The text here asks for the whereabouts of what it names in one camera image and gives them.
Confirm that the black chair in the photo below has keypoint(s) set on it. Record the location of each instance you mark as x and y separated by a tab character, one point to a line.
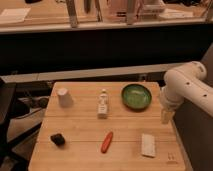
10	107

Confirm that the orange carrot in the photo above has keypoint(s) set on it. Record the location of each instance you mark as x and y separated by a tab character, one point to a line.
106	143

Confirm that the black eraser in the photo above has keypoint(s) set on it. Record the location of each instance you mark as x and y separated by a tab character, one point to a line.
58	139

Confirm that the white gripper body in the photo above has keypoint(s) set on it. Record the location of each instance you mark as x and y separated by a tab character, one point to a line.
166	115

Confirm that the small white bottle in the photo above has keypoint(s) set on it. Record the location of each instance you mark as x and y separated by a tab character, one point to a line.
103	105

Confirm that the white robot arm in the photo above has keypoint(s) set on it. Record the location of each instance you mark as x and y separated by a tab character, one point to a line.
185	82

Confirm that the white sponge block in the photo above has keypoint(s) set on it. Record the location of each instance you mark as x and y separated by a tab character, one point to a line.
148	145

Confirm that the green bowl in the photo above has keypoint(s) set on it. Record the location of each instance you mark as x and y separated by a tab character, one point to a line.
136	96

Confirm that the white ceramic cup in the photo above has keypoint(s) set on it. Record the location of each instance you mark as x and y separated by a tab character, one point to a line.
64	97

